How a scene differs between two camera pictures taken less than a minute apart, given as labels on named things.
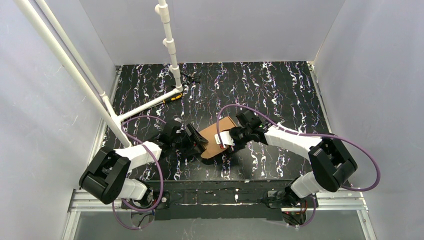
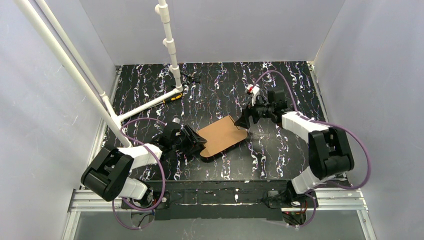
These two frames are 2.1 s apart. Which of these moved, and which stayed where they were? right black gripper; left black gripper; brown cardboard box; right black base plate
Moved: right black gripper
Stayed: brown cardboard box; right black base plate; left black gripper
